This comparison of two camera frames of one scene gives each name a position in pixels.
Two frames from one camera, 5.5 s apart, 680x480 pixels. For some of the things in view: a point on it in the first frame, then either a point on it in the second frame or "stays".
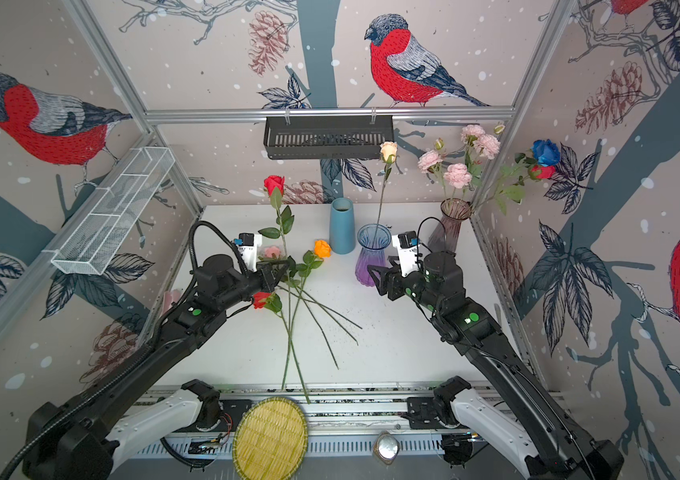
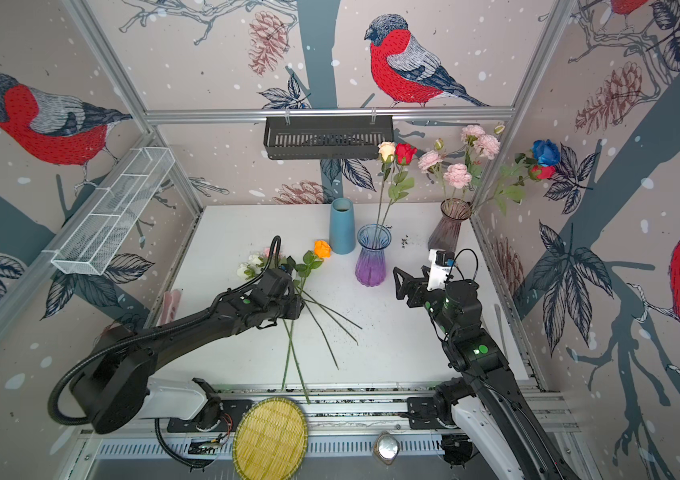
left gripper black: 268,277 → 297,305
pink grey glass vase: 453,211 stays
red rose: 274,187 → 404,154
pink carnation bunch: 479,143 stays
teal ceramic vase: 342,227 stays
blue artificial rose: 546,152 stays
